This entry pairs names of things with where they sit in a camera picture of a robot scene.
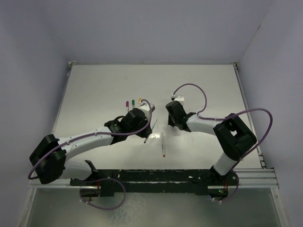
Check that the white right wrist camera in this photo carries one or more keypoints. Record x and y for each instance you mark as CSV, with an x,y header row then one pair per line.
x,y
178,98

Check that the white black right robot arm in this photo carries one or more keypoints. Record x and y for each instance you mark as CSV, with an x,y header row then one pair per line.
x,y
233,135

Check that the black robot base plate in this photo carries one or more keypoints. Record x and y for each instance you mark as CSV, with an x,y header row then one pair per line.
x,y
105,183

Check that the aluminium table edge rail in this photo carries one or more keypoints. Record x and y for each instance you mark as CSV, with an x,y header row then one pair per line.
x,y
260,155

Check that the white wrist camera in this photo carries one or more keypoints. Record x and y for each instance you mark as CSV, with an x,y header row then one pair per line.
x,y
146,108
178,98

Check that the silver pen red tip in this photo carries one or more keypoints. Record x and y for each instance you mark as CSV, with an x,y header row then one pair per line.
x,y
163,145

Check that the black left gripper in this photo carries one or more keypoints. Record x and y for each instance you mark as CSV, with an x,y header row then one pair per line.
x,y
145,133

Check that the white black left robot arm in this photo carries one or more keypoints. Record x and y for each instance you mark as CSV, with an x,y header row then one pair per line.
x,y
53,157

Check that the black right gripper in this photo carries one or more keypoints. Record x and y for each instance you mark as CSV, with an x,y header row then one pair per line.
x,y
170,122

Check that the silver pen blue tip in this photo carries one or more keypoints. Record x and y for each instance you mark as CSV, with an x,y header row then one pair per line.
x,y
152,127

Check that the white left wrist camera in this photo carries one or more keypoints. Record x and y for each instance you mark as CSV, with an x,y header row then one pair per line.
x,y
146,108

